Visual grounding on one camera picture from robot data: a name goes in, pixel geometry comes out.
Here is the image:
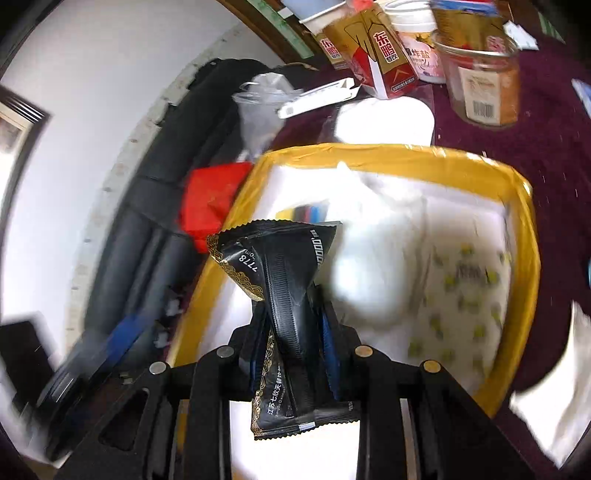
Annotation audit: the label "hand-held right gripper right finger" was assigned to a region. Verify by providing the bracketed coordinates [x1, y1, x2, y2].
[315, 284, 525, 480]

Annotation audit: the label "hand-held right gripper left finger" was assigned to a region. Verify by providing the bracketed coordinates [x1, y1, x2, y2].
[55, 323, 259, 480]

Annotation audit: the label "black foil packet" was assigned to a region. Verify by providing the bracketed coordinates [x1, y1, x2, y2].
[205, 219, 362, 439]

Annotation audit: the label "yellow cardboard box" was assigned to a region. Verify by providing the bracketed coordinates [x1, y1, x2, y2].
[168, 143, 541, 418]

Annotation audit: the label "white fluffy soft bundle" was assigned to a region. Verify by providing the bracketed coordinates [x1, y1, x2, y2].
[330, 161, 430, 330]

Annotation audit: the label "white soft pack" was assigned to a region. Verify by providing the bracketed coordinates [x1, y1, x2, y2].
[335, 98, 437, 149]

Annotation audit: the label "white dotted diaper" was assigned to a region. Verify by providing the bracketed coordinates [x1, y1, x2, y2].
[406, 185, 514, 384]

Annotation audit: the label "red plastic bag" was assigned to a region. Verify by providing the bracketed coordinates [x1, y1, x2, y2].
[179, 161, 254, 253]

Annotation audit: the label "clear plastic bag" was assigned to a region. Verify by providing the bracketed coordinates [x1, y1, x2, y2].
[231, 73, 305, 163]

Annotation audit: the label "white cloth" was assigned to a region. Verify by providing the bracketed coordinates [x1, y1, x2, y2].
[509, 300, 591, 468]

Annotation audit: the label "white plastic clip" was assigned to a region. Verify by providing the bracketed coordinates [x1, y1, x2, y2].
[276, 78, 362, 121]

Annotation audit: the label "glass jar with red lid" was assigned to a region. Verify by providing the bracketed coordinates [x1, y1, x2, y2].
[429, 0, 523, 128]

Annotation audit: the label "large red drink carton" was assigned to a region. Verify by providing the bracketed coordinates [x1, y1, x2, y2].
[346, 7, 421, 100]

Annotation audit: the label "small red drink carton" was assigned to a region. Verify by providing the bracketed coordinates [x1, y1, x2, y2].
[316, 23, 365, 71]

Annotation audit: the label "dark framed picture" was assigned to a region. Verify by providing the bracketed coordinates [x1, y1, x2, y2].
[0, 87, 51, 154]

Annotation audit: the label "white plastic tub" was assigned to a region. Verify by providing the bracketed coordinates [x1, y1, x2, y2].
[385, 0, 448, 85]

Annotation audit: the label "wooden glass partition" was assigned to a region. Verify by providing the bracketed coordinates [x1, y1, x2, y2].
[217, 0, 324, 65]

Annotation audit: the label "blue white paper cup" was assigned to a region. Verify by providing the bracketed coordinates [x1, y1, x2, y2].
[281, 0, 348, 25]

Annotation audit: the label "blue white tissue pack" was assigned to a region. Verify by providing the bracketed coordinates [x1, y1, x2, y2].
[571, 78, 591, 112]

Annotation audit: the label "white paper slips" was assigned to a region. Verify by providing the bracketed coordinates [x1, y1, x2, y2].
[502, 21, 539, 51]

